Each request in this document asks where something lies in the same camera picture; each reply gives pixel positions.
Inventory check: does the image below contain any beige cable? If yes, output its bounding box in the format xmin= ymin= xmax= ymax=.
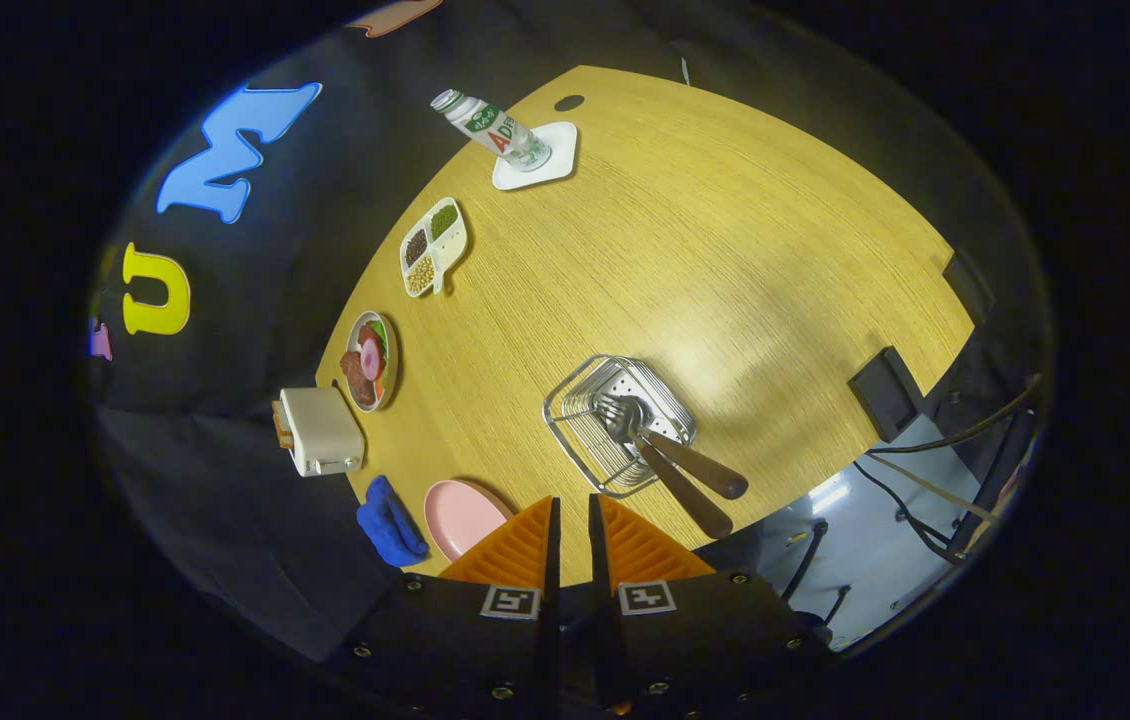
xmin=870 ymin=452 xmax=991 ymax=516

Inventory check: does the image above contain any blue towel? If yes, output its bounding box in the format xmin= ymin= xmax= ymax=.
xmin=357 ymin=475 xmax=431 ymax=568

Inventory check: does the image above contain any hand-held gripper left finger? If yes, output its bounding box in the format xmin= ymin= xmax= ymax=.
xmin=325 ymin=495 xmax=562 ymax=720

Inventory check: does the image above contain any oval food plate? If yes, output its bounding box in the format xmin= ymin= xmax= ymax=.
xmin=338 ymin=310 xmax=399 ymax=414

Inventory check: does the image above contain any steel fork wooden handle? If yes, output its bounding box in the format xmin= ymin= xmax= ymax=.
xmin=593 ymin=395 xmax=734 ymax=541

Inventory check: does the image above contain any thick dark cable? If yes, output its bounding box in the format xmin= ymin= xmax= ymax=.
xmin=865 ymin=375 xmax=1044 ymax=456

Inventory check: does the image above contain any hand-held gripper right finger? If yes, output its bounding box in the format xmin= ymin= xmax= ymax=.
xmin=589 ymin=493 xmax=831 ymax=720

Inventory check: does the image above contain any brown meat patty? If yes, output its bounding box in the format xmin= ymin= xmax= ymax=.
xmin=340 ymin=350 xmax=378 ymax=407

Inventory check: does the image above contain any perforated steel tray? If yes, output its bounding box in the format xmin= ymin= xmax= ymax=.
xmin=542 ymin=354 xmax=698 ymax=499

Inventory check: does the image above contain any white toaster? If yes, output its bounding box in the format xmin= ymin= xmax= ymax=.
xmin=280 ymin=387 xmax=366 ymax=478

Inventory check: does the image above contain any steel spoon wooden handle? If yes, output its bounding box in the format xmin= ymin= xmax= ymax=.
xmin=608 ymin=397 xmax=749 ymax=501

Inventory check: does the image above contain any white square coaster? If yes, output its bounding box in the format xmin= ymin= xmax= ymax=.
xmin=492 ymin=121 xmax=579 ymax=191

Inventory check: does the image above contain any white bottle green label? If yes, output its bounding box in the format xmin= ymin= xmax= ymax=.
xmin=430 ymin=89 xmax=553 ymax=172

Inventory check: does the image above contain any pink plate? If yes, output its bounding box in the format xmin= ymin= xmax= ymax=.
xmin=423 ymin=480 xmax=516 ymax=563

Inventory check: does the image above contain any white divided dish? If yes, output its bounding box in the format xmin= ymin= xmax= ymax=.
xmin=399 ymin=197 xmax=469 ymax=299

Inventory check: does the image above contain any black table edge bracket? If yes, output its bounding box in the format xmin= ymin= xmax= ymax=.
xmin=847 ymin=347 xmax=923 ymax=443
xmin=943 ymin=248 xmax=996 ymax=323

